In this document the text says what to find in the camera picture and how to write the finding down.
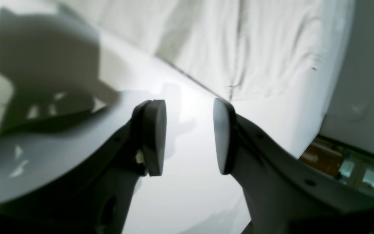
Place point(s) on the beige T-shirt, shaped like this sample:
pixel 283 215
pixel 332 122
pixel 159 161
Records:
pixel 276 61

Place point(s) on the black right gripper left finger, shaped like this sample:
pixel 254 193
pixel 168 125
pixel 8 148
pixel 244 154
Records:
pixel 94 197

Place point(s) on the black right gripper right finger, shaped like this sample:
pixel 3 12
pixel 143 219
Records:
pixel 283 195

